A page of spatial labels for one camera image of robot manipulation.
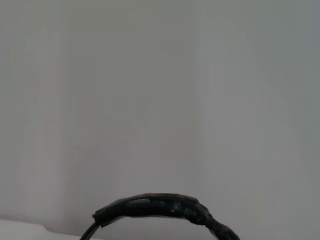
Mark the black round teapot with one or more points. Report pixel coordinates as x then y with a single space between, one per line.
155 203

